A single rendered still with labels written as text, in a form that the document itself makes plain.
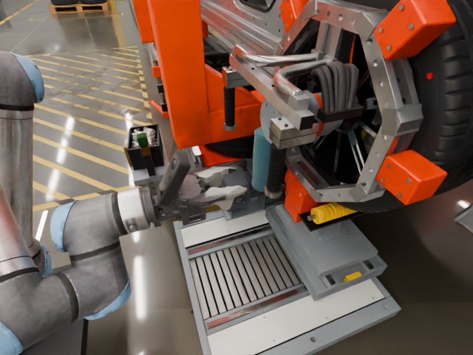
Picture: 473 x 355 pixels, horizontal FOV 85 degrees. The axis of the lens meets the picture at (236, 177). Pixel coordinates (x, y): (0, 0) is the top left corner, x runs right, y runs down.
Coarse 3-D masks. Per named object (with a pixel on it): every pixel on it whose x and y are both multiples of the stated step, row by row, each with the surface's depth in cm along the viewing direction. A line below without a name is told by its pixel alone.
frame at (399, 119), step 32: (320, 0) 65; (288, 32) 79; (384, 64) 51; (384, 96) 52; (416, 96) 52; (384, 128) 54; (416, 128) 53; (288, 160) 98; (320, 192) 82; (352, 192) 68
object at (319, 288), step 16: (272, 208) 142; (272, 224) 136; (288, 240) 126; (304, 256) 120; (304, 272) 113; (336, 272) 114; (352, 272) 114; (368, 272) 112; (320, 288) 109; (336, 288) 109
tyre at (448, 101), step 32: (352, 0) 64; (384, 0) 56; (448, 0) 50; (448, 32) 48; (416, 64) 53; (448, 64) 48; (448, 96) 49; (448, 128) 51; (448, 160) 55; (384, 192) 68
